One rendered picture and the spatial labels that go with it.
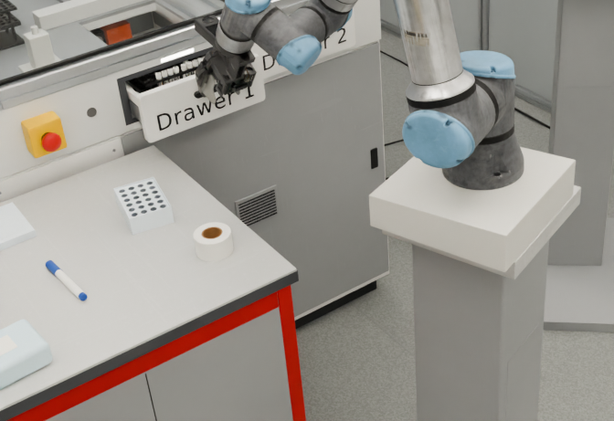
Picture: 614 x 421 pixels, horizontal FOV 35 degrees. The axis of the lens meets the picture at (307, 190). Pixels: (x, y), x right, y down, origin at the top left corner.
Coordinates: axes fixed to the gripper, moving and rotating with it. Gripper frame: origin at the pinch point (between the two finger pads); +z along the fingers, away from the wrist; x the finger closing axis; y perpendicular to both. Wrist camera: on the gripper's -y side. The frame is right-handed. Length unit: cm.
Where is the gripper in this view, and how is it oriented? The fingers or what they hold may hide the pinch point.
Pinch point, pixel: (211, 87)
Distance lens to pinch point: 205.6
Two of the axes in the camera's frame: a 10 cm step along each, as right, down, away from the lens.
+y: 5.0, 8.2, -2.8
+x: 8.3, -3.6, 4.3
